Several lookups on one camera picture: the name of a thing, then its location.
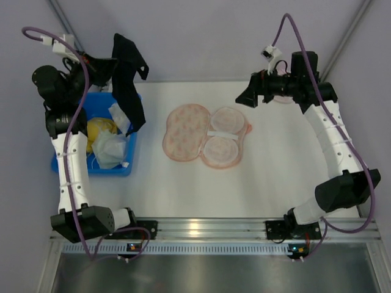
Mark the aluminium mounting rail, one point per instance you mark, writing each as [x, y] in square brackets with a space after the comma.
[253, 229]

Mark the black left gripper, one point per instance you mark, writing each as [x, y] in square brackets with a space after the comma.
[104, 69]

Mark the floral mesh bra laundry bag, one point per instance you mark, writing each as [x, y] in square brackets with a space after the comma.
[217, 138]

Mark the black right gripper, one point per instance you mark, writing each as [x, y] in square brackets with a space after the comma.
[260, 86]

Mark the pink mesh laundry pouch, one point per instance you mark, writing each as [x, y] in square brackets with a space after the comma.
[283, 99]

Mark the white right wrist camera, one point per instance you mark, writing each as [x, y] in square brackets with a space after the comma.
[272, 54]

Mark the black bra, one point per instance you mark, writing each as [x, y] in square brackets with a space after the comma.
[130, 63]

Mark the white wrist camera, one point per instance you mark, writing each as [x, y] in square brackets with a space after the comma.
[60, 49]
[272, 54]

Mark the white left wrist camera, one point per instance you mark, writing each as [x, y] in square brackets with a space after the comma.
[60, 49]

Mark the white slotted cable duct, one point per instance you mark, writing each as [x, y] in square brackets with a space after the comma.
[196, 248]

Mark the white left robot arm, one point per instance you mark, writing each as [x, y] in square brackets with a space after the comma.
[66, 122]

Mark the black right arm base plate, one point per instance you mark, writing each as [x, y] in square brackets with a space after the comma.
[278, 230]

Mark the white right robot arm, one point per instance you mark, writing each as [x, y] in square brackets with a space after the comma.
[349, 183]

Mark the yellow bra in bin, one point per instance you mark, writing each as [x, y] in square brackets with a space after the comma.
[95, 126]

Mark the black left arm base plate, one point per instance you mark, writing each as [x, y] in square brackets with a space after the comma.
[138, 231]

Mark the blue plastic bin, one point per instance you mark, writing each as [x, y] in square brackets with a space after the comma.
[125, 171]

